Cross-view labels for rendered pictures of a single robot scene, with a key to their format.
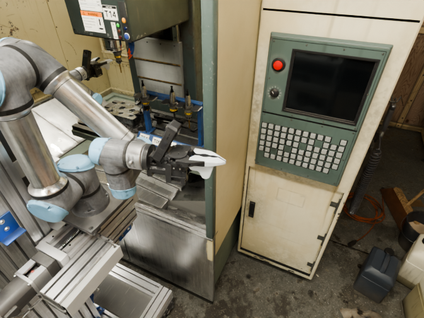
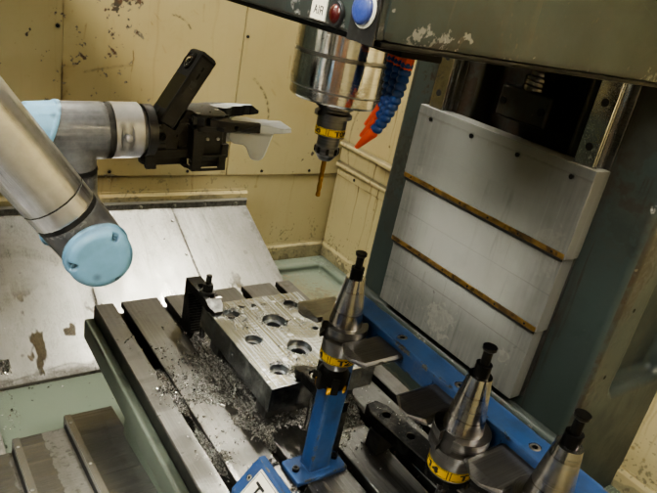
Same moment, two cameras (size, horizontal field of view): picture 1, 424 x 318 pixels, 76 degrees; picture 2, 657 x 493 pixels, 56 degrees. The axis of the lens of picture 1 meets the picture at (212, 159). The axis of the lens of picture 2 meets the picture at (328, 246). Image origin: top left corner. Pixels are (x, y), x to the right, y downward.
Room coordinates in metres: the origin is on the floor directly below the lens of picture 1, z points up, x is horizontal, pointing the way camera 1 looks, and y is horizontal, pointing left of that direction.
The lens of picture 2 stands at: (1.02, 0.17, 1.63)
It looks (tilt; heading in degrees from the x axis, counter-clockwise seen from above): 23 degrees down; 26
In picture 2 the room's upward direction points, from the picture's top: 12 degrees clockwise
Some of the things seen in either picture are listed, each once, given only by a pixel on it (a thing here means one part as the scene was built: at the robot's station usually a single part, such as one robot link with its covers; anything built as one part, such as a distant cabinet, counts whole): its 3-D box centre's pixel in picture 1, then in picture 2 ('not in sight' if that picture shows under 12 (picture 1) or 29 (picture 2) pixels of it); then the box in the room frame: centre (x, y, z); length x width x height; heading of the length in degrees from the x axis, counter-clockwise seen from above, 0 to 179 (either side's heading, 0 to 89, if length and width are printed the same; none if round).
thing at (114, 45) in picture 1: (114, 38); (343, 62); (1.92, 0.65, 1.52); 0.16 x 0.16 x 0.12
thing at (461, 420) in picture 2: (172, 96); (471, 401); (1.59, 0.25, 1.26); 0.04 x 0.04 x 0.07
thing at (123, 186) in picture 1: (123, 176); not in sight; (0.62, 0.27, 1.46); 0.11 x 0.08 x 0.11; 169
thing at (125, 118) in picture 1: (127, 111); (284, 343); (1.94, 0.67, 0.97); 0.29 x 0.23 x 0.05; 65
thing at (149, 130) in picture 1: (146, 113); (330, 395); (1.76, 0.47, 1.05); 0.10 x 0.05 x 0.30; 155
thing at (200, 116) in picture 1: (200, 127); not in sight; (1.57, 0.07, 1.05); 0.10 x 0.05 x 0.30; 155
